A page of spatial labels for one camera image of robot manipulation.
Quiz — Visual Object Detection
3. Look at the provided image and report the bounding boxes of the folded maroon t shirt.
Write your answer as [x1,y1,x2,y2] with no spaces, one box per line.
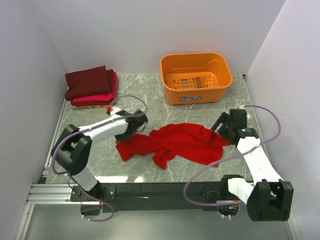
[65,65,114,101]

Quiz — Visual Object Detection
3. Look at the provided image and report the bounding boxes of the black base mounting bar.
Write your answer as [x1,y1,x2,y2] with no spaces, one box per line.
[69,181,250,214]

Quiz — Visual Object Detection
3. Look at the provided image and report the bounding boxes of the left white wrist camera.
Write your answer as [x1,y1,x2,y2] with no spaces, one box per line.
[106,106,121,116]

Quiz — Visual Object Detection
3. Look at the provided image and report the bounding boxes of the red t shirt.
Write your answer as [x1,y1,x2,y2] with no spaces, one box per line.
[116,123,230,170]

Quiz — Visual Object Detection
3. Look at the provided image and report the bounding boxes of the orange plastic basket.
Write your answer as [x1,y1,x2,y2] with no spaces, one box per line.
[160,52,233,106]

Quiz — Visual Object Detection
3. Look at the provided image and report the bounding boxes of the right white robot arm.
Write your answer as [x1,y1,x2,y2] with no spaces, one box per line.
[211,108,294,222]

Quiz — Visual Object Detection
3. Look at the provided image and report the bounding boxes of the folded pink t shirt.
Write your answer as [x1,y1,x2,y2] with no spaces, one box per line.
[71,70,118,104]

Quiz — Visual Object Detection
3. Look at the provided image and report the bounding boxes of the aluminium rail frame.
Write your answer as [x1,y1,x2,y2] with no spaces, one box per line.
[14,159,303,240]

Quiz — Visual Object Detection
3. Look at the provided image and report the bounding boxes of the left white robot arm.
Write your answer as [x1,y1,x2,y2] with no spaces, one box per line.
[51,107,148,201]

